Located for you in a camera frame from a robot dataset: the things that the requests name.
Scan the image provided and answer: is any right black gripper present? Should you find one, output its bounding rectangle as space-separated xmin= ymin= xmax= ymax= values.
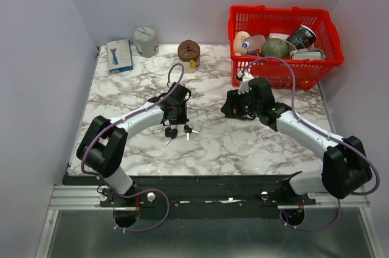
xmin=219 ymin=86 xmax=261 ymax=118

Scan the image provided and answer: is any black key bunch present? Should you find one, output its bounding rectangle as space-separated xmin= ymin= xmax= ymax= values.
xmin=165 ymin=127 xmax=178 ymax=145
xmin=184 ymin=125 xmax=199 ymax=141

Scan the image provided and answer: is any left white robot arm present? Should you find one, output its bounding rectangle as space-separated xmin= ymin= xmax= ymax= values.
xmin=76 ymin=82 xmax=191 ymax=206

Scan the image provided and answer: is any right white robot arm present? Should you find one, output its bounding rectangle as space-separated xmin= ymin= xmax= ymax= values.
xmin=221 ymin=78 xmax=373 ymax=204

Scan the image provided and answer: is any green round melon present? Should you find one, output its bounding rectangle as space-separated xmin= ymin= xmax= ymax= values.
xmin=261 ymin=38 xmax=288 ymax=58

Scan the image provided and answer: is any pink plastic bottle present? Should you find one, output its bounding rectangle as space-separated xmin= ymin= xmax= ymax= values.
xmin=242 ymin=35 xmax=266 ymax=53

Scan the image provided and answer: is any brown lidded white jar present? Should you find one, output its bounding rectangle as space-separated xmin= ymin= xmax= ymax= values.
xmin=177 ymin=40 xmax=201 ymax=74

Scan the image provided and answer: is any red plastic basket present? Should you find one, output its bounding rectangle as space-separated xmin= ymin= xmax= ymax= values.
xmin=228 ymin=5 xmax=344 ymax=90

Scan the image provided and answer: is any white box in basket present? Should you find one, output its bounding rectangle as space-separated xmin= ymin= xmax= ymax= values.
xmin=290 ymin=49 xmax=326 ymax=60

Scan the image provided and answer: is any beige egg shaped toy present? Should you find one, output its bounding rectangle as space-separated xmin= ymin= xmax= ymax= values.
xmin=233 ymin=31 xmax=250 ymax=55

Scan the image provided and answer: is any razor package box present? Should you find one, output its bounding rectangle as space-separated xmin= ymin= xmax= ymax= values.
xmin=107 ymin=39 xmax=133 ymax=74

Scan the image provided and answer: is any grey marble cup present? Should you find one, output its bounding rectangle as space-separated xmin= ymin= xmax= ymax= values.
xmin=133 ymin=27 xmax=159 ymax=58

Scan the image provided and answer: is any black paper cup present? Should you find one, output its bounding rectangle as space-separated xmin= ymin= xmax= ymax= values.
xmin=286 ymin=24 xmax=317 ymax=50

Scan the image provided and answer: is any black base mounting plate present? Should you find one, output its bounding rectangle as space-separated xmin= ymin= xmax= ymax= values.
xmin=63 ymin=175 xmax=316 ymax=224

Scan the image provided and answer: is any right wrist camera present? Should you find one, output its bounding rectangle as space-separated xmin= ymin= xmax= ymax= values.
xmin=236 ymin=71 xmax=253 ymax=94

